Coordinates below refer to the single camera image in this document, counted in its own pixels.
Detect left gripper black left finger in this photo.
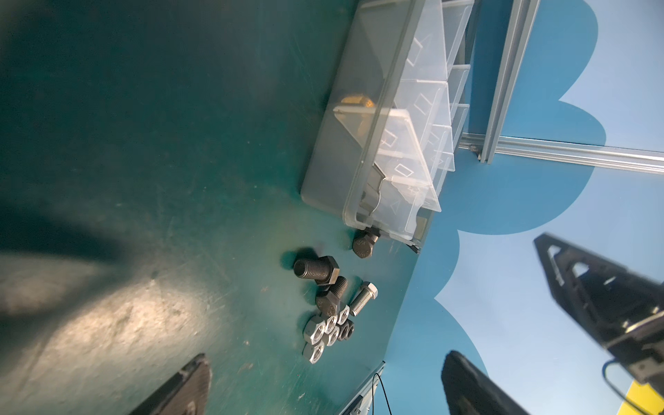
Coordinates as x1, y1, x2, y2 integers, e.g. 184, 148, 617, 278
131, 354, 212, 415

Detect pile of hex nuts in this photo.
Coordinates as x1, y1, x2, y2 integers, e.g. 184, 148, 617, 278
302, 305, 356, 364

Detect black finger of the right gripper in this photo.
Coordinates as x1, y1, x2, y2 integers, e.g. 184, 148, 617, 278
534, 233, 663, 347

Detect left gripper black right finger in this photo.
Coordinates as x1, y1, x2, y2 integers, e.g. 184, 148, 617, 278
441, 350, 528, 415

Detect brass wing nut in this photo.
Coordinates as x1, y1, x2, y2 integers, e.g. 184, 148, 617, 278
341, 94, 375, 108

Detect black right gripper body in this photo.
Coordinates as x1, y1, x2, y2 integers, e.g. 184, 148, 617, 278
605, 283, 663, 395

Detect aluminium frame rail back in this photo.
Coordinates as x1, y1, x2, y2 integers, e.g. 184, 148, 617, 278
458, 131, 664, 175

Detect clear plastic organizer box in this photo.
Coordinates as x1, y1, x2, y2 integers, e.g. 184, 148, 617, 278
301, 1, 474, 250

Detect aluminium frame post right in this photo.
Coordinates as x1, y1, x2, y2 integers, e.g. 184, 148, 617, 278
478, 0, 541, 164

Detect black bolt near box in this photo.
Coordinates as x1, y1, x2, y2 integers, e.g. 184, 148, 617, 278
352, 228, 380, 259

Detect silver hex bolt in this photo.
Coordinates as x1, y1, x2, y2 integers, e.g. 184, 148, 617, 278
349, 281, 378, 316

